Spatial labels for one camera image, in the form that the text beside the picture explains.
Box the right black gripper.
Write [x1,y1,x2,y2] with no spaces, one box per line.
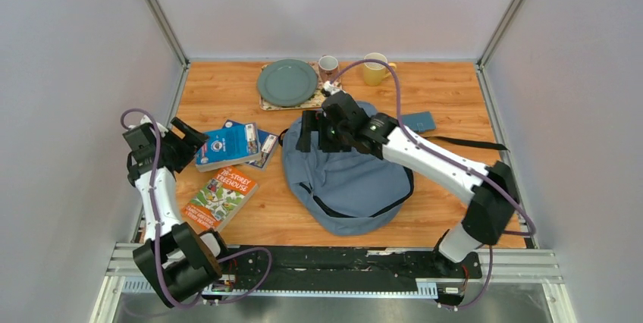
[295,110,351,153]

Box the light blue paperback book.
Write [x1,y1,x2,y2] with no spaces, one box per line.
[195,122,262,172]

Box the dark blue paperback book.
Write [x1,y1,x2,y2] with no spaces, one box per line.
[246,123,278,170]

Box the orange treehouse book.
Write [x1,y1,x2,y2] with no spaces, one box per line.
[182,166,259,231]

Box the blue fabric backpack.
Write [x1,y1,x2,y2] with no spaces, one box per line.
[278,101,510,237]

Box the teal wallet notebook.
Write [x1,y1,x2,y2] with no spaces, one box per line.
[400,111,437,133]

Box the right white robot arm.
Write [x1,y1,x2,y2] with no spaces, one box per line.
[281,89,521,277]

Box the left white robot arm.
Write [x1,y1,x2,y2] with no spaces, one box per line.
[123,109,232,309]

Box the green ceramic plate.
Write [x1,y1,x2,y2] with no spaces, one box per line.
[256,59,318,107]

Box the pink patterned mug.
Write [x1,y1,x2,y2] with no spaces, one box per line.
[318,55,340,83]

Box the yellow ceramic mug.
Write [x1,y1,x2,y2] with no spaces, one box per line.
[362,52,397,86]

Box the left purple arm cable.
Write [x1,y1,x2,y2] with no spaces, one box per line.
[119,108,274,311]

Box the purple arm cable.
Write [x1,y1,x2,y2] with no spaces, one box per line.
[321,59,538,312]
[119,108,274,311]

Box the aluminium frame rail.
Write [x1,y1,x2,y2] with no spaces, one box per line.
[90,243,577,322]

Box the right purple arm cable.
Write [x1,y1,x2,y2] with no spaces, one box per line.
[321,59,538,312]

